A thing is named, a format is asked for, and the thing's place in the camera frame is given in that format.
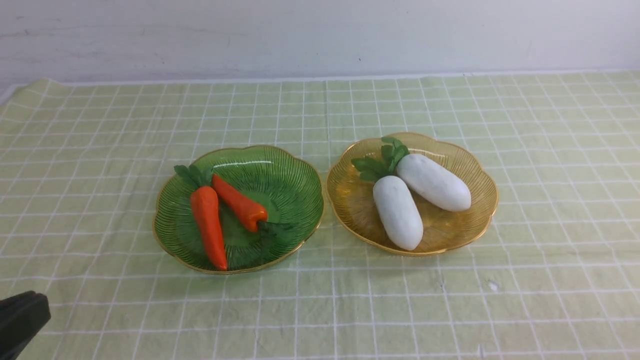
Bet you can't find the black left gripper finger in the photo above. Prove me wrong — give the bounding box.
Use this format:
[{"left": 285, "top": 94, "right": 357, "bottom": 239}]
[{"left": 0, "top": 291, "right": 51, "bottom": 360}]

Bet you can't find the orange toy carrot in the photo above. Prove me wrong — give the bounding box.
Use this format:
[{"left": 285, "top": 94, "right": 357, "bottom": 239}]
[
  {"left": 212, "top": 173, "right": 295, "bottom": 239},
  {"left": 173, "top": 164, "right": 229, "bottom": 271}
]

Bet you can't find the white toy radish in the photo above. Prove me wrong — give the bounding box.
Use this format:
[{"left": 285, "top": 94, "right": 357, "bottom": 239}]
[
  {"left": 350, "top": 156, "right": 424, "bottom": 251},
  {"left": 381, "top": 136, "right": 472, "bottom": 212}
]

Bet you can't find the green ribbed plastic plate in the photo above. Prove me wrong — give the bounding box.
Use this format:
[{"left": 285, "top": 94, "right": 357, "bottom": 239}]
[{"left": 153, "top": 145, "right": 324, "bottom": 275}]

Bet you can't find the amber ribbed plastic plate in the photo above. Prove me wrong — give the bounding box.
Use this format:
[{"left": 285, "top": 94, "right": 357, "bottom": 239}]
[{"left": 326, "top": 132, "right": 499, "bottom": 256}]

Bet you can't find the green checkered tablecloth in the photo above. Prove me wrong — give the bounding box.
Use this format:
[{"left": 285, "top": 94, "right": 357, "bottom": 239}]
[{"left": 0, "top": 71, "right": 639, "bottom": 360}]

